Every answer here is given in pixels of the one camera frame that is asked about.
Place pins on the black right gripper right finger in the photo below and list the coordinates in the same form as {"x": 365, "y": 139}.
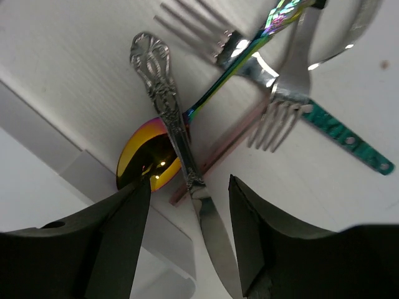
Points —
{"x": 281, "y": 256}

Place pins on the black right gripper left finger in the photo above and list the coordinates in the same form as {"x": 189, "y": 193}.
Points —
{"x": 90, "y": 254}

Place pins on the ornate silver knife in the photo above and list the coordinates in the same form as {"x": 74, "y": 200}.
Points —
{"x": 150, "y": 57}

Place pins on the rainbow iridescent spoon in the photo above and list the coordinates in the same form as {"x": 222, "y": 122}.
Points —
{"x": 149, "y": 150}

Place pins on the white divided cutlery tray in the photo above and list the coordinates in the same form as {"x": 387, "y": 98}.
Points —
{"x": 44, "y": 177}

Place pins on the pink handled fork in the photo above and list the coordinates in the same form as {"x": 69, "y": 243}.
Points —
{"x": 269, "y": 124}

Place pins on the black handled fork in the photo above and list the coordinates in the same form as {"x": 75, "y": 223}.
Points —
{"x": 341, "y": 25}

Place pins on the green handled fork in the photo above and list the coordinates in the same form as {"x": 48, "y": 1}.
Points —
{"x": 335, "y": 129}

